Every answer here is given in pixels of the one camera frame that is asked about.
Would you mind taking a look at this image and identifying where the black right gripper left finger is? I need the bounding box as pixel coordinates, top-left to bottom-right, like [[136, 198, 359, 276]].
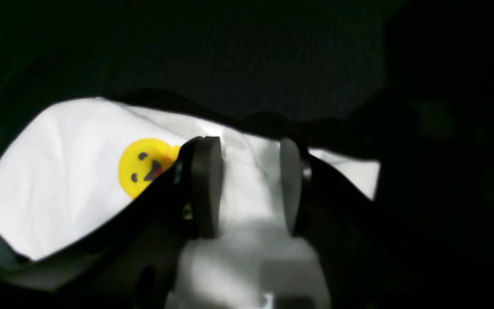
[[0, 136, 222, 309]]

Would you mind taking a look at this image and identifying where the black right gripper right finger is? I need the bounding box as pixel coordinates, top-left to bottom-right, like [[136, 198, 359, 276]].
[[280, 137, 494, 309]]

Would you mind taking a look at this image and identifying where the white printed t-shirt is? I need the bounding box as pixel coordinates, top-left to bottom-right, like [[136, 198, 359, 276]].
[[0, 97, 380, 309]]

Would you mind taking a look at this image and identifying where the black table cloth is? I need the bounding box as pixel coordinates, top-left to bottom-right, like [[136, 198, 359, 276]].
[[0, 0, 494, 309]]

